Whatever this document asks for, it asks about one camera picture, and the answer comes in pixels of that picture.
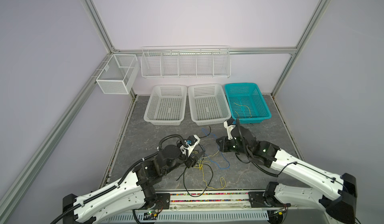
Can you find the black cable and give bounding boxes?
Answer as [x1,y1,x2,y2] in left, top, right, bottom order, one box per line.
[175,126,214,198]

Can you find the blue cable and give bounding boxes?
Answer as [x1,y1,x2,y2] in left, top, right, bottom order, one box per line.
[200,127,231,170]

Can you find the short yellow cable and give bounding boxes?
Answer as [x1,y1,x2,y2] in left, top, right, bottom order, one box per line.
[233,101,252,119]

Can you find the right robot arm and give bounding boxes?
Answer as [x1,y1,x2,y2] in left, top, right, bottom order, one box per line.
[216,125,358,224]

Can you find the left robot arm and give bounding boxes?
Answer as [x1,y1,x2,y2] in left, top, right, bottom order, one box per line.
[52,134,201,224]

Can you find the teal plastic basket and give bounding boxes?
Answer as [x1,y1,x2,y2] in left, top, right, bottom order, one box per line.
[225,83,272,124]

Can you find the middle white plastic basket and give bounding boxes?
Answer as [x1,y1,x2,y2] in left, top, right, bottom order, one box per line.
[188,84,231,126]

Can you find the white plastic basket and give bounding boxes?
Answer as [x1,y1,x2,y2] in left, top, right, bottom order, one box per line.
[188,84,231,126]
[144,85,188,126]

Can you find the left white plastic basket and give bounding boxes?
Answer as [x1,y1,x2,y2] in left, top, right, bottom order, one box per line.
[144,85,188,126]

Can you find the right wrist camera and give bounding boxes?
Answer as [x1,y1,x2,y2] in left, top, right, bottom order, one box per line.
[224,118,236,140]

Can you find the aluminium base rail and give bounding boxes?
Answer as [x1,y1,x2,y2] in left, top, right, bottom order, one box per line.
[79,189,341,224]

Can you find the white wire wall rack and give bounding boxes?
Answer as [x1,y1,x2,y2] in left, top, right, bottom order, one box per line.
[141,46,232,78]

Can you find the white mesh wall box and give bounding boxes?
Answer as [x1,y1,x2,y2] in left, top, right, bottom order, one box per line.
[96,54,140,95]

